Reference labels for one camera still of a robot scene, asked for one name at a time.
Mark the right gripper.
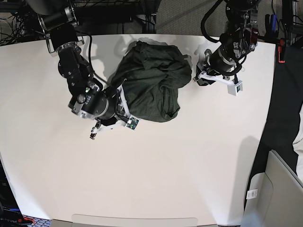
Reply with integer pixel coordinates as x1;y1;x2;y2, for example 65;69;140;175
90;88;129;140

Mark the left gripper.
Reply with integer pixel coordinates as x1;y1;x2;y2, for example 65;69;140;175
196;49;220;87

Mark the green long-sleeve T-shirt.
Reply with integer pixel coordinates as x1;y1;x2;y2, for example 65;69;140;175
111;41;192;122

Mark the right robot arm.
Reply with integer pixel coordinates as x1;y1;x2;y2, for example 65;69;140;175
27;0;130;139

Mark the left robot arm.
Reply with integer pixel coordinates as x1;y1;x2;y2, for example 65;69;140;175
194;0;260;86

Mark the red black clamp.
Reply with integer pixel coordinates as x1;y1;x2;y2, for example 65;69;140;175
258;34;290;64

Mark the dark grey cloth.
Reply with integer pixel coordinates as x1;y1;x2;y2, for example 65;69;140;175
250;47;303;176

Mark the white cloth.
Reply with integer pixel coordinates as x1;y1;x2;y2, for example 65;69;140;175
293;131;303;154

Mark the black box with label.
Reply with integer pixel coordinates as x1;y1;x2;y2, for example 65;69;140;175
0;164;22;227

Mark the white paper tag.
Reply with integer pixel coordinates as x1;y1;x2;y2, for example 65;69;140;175
246;189;258;200

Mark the grey plastic bin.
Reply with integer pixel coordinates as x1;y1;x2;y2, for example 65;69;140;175
241;150;303;227

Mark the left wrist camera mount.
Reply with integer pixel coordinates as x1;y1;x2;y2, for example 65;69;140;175
193;71;243;96

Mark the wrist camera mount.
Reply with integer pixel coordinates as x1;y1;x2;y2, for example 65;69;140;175
91;79;141;133
193;71;243;96

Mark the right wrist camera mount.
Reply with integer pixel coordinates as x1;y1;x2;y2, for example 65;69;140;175
91;79;141;133

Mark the blue handled tool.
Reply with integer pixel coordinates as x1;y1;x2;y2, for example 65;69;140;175
265;14;276;36

